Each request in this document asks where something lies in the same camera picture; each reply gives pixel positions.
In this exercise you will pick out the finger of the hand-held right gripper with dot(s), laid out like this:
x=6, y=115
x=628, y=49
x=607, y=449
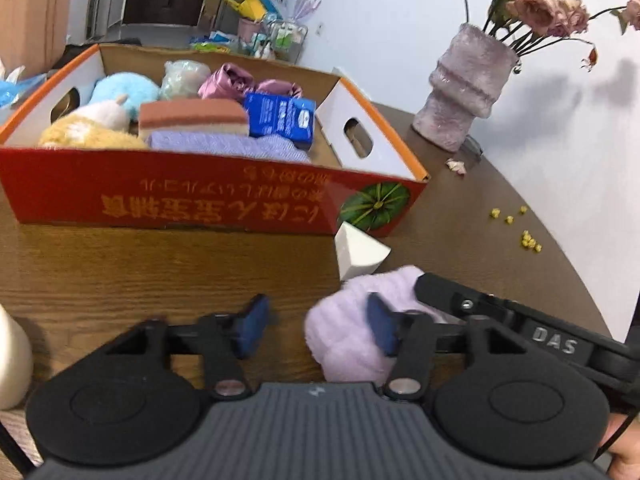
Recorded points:
x=450, y=295

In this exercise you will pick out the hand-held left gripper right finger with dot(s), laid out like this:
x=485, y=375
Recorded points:
x=382, y=325

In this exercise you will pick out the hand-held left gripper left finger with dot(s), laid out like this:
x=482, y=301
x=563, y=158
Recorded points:
x=250, y=325

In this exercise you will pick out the fuzzy purple headband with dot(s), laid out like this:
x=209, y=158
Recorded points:
x=345, y=320

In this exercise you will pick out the red cardboard box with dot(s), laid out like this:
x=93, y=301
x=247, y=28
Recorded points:
x=175, y=195

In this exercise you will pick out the lavender towel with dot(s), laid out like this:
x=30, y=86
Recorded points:
x=225, y=147

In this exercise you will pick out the small blue carton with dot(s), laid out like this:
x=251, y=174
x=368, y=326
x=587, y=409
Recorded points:
x=280, y=117

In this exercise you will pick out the pink and cream layered sponge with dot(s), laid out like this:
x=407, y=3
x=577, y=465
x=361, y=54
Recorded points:
x=190, y=117

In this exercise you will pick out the white round sponge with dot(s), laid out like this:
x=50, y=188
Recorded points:
x=14, y=360

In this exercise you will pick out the clear plastic bag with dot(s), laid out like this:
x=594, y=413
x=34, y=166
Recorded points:
x=185, y=80

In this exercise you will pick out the white and yellow plush sheep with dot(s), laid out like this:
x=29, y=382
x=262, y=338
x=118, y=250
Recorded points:
x=85, y=132

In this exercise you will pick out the blue plush toy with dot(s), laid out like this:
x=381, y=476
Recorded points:
x=125, y=90

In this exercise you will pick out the person's right hand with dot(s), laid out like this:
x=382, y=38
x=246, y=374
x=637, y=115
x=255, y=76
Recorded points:
x=625, y=455

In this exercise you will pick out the white wedge sponge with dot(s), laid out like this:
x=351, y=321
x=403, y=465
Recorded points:
x=357, y=252

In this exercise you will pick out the scattered yellow flower buds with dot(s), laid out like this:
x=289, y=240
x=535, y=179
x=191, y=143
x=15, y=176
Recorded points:
x=527, y=241

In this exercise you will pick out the fallen rose petal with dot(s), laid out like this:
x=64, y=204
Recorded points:
x=456, y=166

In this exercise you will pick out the pink textured vase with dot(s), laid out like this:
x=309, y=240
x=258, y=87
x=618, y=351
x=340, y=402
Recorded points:
x=465, y=85

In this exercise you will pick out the green packet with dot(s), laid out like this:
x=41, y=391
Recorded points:
x=212, y=45

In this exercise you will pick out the pink pot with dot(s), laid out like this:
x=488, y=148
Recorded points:
x=249, y=30

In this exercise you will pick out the dried pink roses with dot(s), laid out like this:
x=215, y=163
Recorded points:
x=537, y=7

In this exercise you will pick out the brown cardboard box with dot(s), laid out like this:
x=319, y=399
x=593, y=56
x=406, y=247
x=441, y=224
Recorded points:
x=210, y=10

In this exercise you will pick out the purple coral decoration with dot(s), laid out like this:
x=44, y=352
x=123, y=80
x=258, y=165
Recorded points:
x=300, y=5

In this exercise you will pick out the blue tissue pack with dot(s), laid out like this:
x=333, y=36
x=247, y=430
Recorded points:
x=20, y=87

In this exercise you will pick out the pink ribbed suitcase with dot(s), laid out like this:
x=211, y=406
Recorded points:
x=30, y=15

